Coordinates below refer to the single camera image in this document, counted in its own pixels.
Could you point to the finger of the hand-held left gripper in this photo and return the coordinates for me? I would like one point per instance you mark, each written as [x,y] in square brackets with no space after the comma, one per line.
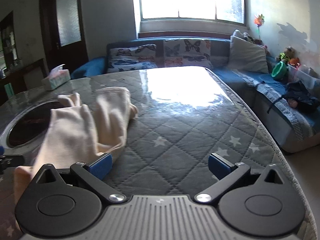
[10,160]

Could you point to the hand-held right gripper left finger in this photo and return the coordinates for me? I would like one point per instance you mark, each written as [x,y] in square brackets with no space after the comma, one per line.
[101,167]

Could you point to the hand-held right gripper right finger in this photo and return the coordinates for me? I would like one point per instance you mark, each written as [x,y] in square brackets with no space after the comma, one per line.
[219,166]

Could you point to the cream shirt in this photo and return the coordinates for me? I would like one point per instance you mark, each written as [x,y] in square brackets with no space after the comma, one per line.
[75,125]

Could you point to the round built-in hotplate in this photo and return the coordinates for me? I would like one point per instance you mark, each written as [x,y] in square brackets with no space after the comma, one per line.
[25,125]

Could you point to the grey patterned sofa throw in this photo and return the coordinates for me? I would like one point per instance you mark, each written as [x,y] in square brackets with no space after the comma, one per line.
[295,122]

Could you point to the blue sofa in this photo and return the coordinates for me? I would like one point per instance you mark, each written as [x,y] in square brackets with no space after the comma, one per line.
[231,77]

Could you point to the tissue box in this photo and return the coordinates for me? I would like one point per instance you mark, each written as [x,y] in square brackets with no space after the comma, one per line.
[55,80]

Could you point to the dark wooden sideboard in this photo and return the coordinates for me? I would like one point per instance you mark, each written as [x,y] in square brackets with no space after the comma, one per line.
[32,70]

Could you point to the dark bag on sofa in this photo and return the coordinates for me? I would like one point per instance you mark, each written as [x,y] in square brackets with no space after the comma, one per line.
[300,97]

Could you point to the butterfly print pillow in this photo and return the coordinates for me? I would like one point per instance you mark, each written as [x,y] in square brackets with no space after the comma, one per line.
[130,60]
[187,52]

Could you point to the green plastic bowl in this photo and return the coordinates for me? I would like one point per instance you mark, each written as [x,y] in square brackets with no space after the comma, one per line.
[280,71]

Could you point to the white pillow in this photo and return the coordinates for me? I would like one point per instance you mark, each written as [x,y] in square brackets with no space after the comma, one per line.
[247,55]

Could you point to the dark wooden display cabinet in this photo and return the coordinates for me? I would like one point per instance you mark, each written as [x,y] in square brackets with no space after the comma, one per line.
[7,42]

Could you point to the clear plastic storage box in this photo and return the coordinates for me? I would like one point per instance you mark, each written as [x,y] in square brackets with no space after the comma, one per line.
[305,76]

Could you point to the plush toy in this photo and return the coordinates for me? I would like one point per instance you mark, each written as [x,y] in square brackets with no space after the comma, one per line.
[290,55]

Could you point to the colourful pinwheel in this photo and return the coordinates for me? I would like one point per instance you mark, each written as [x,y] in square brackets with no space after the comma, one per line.
[258,20]

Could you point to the dark door with frosted glass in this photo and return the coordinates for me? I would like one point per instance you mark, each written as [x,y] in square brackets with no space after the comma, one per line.
[68,17]

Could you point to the window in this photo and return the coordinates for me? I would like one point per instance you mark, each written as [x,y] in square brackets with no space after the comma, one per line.
[175,0]

